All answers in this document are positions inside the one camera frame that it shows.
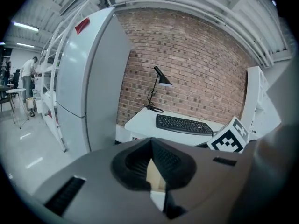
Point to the black keyboard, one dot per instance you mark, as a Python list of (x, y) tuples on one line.
[(183, 125)]

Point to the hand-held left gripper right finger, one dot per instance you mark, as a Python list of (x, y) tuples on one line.
[(201, 169)]

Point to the white arched cabinet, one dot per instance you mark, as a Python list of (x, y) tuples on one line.
[(257, 106)]

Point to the dark chair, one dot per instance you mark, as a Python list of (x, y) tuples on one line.
[(3, 99)]

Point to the black desk lamp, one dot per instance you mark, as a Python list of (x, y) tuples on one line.
[(161, 78)]

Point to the red sticker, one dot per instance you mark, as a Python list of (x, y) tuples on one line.
[(82, 25)]

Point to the white refrigerator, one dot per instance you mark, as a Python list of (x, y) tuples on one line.
[(79, 78)]

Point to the round white side table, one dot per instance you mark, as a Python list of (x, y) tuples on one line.
[(17, 101)]

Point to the long ceiling light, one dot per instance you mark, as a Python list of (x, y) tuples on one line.
[(25, 45), (25, 26)]

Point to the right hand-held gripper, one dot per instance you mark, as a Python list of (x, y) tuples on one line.
[(227, 137)]

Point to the white desk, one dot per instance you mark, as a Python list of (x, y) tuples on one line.
[(144, 125)]

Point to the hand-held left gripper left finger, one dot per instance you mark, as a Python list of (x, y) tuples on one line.
[(98, 183)]

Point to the white metal shelving rack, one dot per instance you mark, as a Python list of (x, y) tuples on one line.
[(50, 78)]

